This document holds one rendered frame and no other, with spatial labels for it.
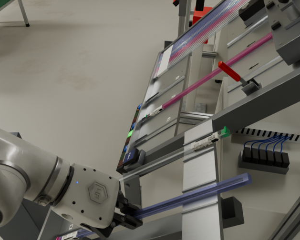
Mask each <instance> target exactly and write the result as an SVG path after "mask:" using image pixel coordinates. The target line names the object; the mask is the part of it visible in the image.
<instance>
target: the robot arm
mask: <svg viewBox="0 0 300 240"><path fill-rule="evenodd" d="M23 198H25V199H28V200H30V201H33V202H36V203H38V204H39V205H43V206H46V205H47V204H48V203H49V205H50V206H52V210H53V211H54V212H55V213H57V214H58V215H60V216H61V217H63V218H64V219H66V220H67V221H69V222H71V223H73V224H75V225H77V226H79V227H81V228H83V229H85V230H88V231H91V232H95V233H96V234H97V235H98V236H99V237H101V238H102V239H103V240H104V239H106V238H108V237H109V236H110V234H111V232H112V231H113V229H114V227H116V226H118V225H121V226H124V227H126V228H128V229H131V230H134V229H136V228H138V227H140V226H142V225H143V222H142V221H141V220H139V219H137V218H135V217H132V216H130V215H125V216H124V215H121V214H118V213H116V212H115V211H114V210H115V208H118V209H120V212H121V213H123V214H128V213H131V212H134V211H137V210H140V209H139V208H138V207H137V206H135V205H133V204H131V203H129V201H128V199H127V198H125V197H124V195H123V193H122V191H121V184H120V181H119V180H118V179H117V178H116V177H114V176H112V175H110V174H107V173H105V172H103V171H100V170H97V169H95V168H92V167H89V166H85V165H82V164H77V163H73V164H72V165H71V166H70V163H69V162H68V161H66V160H64V159H62V158H60V157H58V156H56V155H54V154H52V153H50V152H47V151H45V150H43V149H41V148H39V147H37V146H35V145H33V144H31V143H29V142H27V141H25V140H23V139H21V138H19V137H17V136H15V135H13V134H11V133H8V132H6V131H4V130H2V129H0V227H2V226H4V225H5V224H7V223H8V222H9V221H10V220H11V219H12V218H13V217H14V216H15V214H16V213H17V211H18V209H19V207H20V205H21V203H22V200H23Z"/></svg>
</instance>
